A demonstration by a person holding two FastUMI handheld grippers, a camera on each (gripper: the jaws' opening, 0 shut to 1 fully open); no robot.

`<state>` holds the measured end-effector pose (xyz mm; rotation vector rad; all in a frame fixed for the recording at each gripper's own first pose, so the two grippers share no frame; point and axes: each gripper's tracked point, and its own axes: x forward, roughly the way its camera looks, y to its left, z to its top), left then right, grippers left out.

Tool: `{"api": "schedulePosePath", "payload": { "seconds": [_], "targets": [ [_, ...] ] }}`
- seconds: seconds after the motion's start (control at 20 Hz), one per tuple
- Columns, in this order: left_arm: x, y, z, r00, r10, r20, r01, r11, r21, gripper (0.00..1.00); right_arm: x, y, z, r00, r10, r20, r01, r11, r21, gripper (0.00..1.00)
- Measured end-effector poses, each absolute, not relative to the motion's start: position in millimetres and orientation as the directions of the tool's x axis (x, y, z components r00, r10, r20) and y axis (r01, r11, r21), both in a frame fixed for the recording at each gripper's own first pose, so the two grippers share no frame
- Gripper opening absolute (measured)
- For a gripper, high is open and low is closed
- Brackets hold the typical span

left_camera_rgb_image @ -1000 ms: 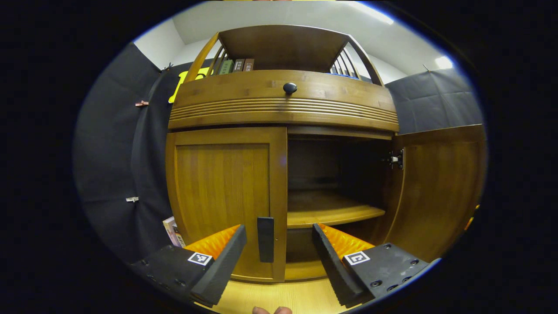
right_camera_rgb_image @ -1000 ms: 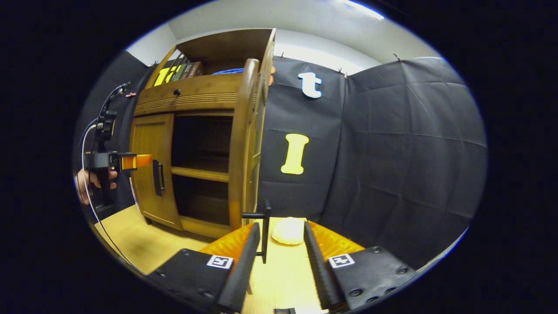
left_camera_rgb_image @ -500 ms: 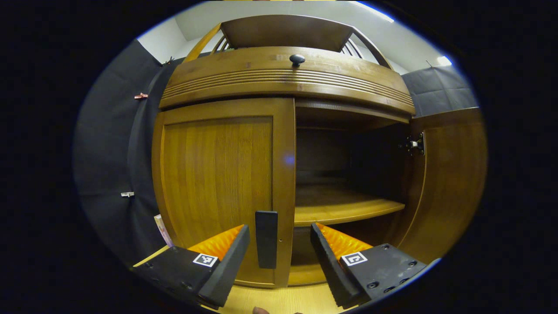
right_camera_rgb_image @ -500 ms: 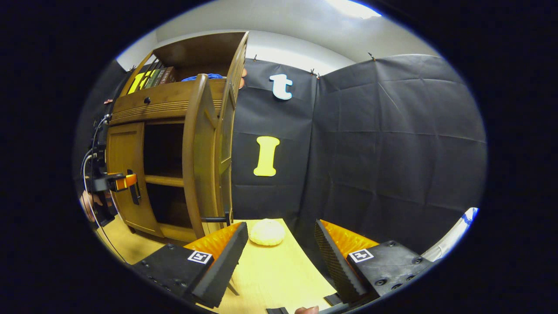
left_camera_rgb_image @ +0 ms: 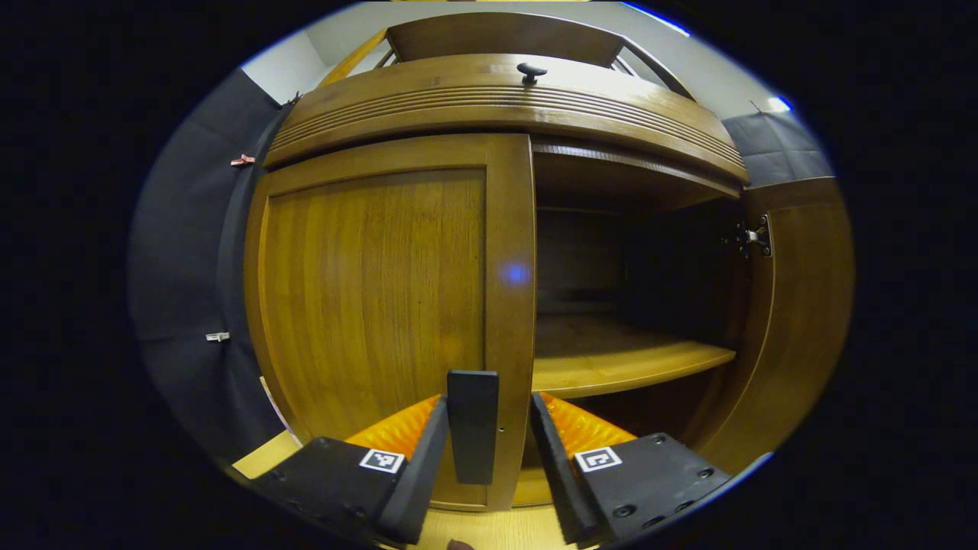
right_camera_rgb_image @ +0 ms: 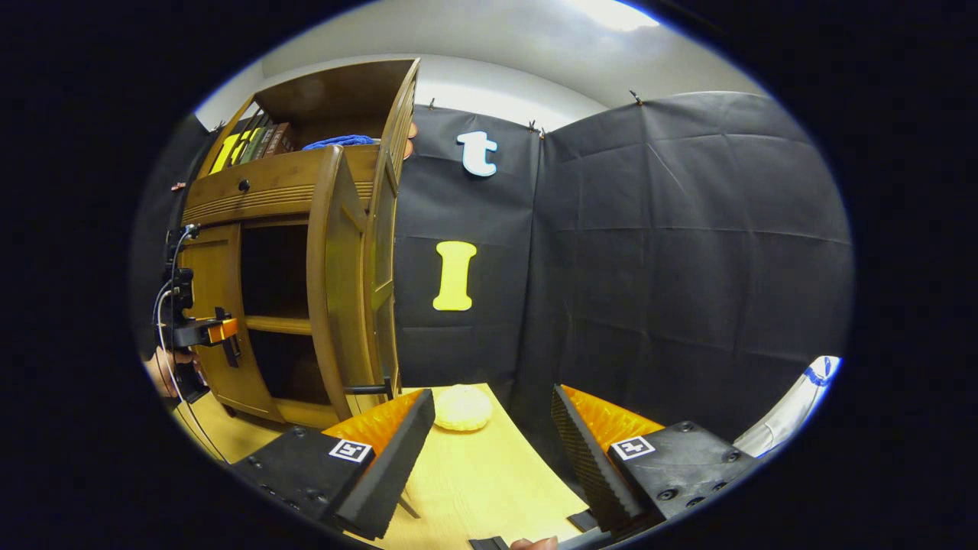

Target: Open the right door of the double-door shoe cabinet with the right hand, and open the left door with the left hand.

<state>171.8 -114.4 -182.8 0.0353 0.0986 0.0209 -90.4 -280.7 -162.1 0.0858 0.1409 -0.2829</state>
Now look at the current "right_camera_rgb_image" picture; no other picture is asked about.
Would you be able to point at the wooden shoe cabinet door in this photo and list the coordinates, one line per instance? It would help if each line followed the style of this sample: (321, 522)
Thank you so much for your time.
(336, 290)
(214, 321)

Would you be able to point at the green book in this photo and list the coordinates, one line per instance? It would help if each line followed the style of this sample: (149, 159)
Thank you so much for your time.
(250, 147)

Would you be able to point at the wooden inner cabinet shelf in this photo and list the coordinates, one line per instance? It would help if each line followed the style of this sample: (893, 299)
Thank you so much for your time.
(279, 325)

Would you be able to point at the wooden double-door shoe cabinet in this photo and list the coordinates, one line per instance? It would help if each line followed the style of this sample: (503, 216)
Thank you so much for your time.
(306, 183)

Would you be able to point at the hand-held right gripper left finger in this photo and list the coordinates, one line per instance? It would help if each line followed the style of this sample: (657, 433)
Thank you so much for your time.
(386, 473)

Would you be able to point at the white plastic object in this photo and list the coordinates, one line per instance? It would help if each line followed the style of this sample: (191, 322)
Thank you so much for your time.
(795, 409)

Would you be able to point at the wooden cabinet drawer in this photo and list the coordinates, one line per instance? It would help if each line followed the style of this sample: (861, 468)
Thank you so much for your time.
(283, 183)

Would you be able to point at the black backdrop cloth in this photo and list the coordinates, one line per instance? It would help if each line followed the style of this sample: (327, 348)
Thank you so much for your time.
(688, 267)

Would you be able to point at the brown book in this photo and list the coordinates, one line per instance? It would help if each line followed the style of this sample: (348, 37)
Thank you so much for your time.
(279, 140)

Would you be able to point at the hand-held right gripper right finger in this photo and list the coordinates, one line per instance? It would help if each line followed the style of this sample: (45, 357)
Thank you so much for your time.
(592, 466)

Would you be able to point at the blue towel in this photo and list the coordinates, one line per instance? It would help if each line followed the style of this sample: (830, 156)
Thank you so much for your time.
(340, 141)

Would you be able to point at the pale yellow round pad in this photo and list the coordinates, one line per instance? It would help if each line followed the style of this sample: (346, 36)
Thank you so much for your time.
(462, 409)

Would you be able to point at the dark grey book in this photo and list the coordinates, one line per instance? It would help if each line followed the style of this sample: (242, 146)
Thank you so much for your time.
(263, 143)

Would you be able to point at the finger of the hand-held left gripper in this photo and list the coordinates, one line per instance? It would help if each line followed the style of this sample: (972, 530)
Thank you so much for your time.
(223, 330)

